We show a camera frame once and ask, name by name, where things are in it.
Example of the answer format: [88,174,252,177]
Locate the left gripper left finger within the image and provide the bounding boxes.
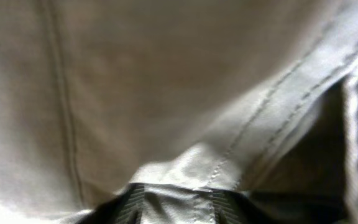
[76,183,145,224]

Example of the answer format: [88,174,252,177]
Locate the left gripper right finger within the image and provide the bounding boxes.
[211,189,272,224]

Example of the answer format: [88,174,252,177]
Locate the grey cotton shorts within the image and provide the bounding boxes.
[0,0,358,223]

